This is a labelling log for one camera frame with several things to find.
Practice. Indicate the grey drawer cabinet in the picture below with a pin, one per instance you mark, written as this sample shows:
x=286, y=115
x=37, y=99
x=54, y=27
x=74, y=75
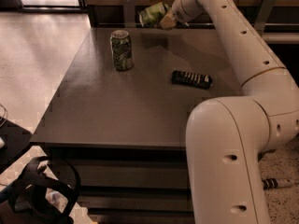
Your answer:
x=125, y=131

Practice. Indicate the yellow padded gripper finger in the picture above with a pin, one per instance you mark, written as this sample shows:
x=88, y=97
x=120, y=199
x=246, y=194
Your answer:
x=168, y=21

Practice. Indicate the striped power strip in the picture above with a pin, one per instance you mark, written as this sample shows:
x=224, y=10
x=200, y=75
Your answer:
x=277, y=183

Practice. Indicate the green soda can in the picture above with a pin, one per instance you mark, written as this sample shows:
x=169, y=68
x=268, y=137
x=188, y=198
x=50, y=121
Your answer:
x=121, y=48

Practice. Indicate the black side table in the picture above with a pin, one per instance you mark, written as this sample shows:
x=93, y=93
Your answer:
x=15, y=141

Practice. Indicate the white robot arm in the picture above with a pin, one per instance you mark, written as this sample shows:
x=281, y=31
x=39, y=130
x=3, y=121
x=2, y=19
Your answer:
x=224, y=136

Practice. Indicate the green jalapeno chip bag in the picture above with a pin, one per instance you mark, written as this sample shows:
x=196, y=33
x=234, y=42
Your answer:
x=151, y=16

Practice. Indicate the black headset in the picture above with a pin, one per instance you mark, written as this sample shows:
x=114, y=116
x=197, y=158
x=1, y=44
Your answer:
x=27, y=194

